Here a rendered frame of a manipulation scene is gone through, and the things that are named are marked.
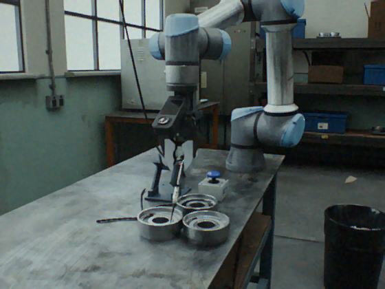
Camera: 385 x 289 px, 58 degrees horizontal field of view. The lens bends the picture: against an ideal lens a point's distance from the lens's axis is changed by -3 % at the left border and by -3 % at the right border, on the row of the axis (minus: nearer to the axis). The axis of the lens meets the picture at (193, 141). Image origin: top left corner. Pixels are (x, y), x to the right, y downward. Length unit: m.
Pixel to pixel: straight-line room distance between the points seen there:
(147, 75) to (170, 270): 2.59
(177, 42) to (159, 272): 0.47
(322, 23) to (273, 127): 3.63
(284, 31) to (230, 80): 3.51
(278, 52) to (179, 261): 0.73
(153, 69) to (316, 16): 2.40
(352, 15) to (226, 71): 1.65
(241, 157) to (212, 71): 3.49
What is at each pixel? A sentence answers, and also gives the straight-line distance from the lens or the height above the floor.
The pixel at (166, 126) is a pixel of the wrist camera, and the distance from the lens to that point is 0.72.
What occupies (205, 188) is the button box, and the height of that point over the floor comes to 0.83.
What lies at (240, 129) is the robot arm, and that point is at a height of 0.95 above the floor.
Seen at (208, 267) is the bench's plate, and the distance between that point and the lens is 0.71.
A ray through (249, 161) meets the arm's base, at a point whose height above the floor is 0.84.
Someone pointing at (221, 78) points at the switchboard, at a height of 1.05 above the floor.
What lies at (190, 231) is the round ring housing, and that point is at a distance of 0.78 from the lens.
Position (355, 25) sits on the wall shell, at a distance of 4.77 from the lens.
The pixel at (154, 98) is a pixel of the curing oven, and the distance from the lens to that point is 3.15.
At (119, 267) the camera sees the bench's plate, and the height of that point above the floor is 0.80.
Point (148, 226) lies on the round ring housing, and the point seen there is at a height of 0.84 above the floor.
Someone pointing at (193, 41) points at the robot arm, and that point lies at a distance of 0.79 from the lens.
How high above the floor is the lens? 1.17
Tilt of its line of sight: 12 degrees down
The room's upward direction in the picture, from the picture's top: straight up
